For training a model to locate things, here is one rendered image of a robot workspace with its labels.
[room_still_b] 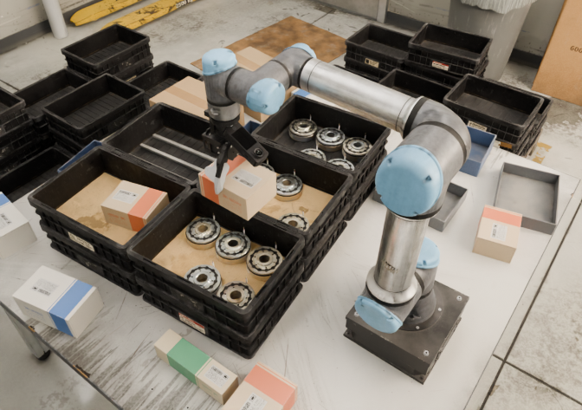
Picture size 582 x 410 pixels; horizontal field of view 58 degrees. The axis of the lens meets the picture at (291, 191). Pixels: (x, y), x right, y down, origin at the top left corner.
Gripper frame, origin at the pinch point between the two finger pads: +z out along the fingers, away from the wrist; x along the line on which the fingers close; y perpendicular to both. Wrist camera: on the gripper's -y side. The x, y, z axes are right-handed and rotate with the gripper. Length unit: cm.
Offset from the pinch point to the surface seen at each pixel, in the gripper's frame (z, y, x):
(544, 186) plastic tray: 41, -62, -96
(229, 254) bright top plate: 24.4, 0.5, 5.8
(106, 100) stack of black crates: 61, 143, -56
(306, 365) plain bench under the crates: 41, -32, 14
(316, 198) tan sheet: 27.5, -5.0, -30.1
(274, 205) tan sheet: 27.4, 4.4, -19.8
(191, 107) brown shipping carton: 24, 60, -41
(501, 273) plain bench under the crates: 41, -63, -48
